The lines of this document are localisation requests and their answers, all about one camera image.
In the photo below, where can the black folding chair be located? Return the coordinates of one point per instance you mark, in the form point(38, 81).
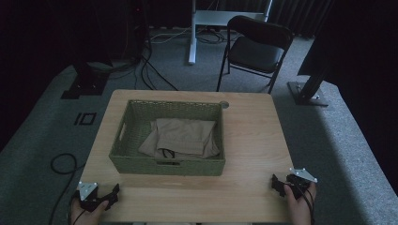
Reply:
point(255, 51)

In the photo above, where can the person's right hand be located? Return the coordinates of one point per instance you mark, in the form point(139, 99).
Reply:
point(300, 209)

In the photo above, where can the person's left hand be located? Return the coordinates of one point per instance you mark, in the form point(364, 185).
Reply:
point(86, 215)

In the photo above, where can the dark curtain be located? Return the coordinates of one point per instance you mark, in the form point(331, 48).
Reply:
point(300, 15)

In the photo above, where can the green woven basket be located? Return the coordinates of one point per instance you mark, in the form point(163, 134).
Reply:
point(131, 137)

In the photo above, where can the white metal desk frame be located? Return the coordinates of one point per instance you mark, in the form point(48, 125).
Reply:
point(200, 18)

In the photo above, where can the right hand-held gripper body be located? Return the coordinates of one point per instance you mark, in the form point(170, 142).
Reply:
point(298, 181)

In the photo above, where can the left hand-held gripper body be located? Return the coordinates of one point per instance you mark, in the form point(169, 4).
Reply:
point(88, 195)

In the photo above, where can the black slanted metal stand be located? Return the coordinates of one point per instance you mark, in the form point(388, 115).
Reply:
point(308, 92)

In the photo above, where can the khaki shorts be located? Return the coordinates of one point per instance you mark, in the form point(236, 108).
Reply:
point(184, 136)

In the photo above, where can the black stand base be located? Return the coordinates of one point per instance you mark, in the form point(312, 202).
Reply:
point(84, 86)

